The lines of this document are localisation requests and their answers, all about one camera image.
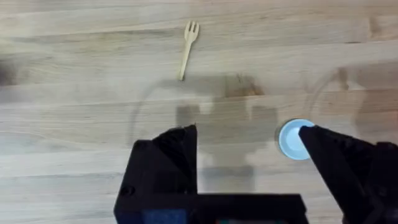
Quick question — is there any wooden fork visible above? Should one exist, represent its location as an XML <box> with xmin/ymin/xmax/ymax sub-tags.
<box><xmin>178</xmin><ymin>20</ymin><xmax>200</xmax><ymax>82</ymax></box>

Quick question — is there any light blue round container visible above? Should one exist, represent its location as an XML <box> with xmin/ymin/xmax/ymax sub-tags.
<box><xmin>277</xmin><ymin>118</ymin><xmax>315</xmax><ymax>161</ymax></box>

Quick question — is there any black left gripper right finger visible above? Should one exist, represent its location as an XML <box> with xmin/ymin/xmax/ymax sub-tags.
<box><xmin>298</xmin><ymin>125</ymin><xmax>398</xmax><ymax>224</ymax></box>

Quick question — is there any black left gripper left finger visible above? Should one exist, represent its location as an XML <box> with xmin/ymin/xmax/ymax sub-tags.
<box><xmin>113</xmin><ymin>123</ymin><xmax>199</xmax><ymax>224</ymax></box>

